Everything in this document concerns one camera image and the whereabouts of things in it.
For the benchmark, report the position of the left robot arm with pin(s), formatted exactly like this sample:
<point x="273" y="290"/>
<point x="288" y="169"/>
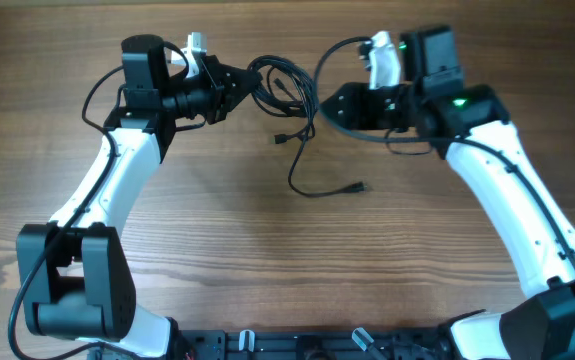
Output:
<point x="75" y="280"/>

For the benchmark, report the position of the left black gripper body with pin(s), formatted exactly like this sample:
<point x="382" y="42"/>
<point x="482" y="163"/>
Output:
<point x="206" y="95"/>

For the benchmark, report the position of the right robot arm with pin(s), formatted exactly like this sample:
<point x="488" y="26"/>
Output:
<point x="417" y="94"/>

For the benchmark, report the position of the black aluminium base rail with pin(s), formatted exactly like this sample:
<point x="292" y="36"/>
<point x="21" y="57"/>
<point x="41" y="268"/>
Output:
<point x="359" y="344"/>

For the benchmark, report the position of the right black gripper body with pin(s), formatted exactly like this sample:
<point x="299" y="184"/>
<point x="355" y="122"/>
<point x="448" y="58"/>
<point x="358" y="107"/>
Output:
<point x="391" y="107"/>

